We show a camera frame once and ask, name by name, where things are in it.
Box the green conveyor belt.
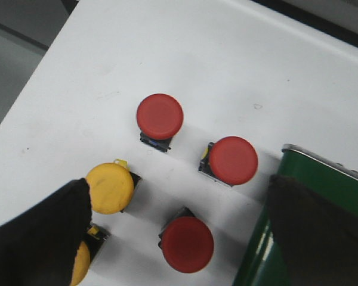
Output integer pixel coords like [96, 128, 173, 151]
[234, 144, 358, 285]

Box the red mushroom push button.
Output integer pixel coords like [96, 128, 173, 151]
[136, 94, 184, 153]
[198, 136, 258, 186]
[158, 207, 214, 273]

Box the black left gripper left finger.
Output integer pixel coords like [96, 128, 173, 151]
[0, 179, 92, 285]

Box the aluminium conveyor frame rail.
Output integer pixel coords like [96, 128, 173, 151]
[282, 144, 358, 181]

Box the yellow mushroom push button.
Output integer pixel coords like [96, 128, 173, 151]
[70, 223, 109, 285]
[85, 159, 142, 215]

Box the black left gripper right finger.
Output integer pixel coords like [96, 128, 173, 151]
[267, 175, 358, 285]

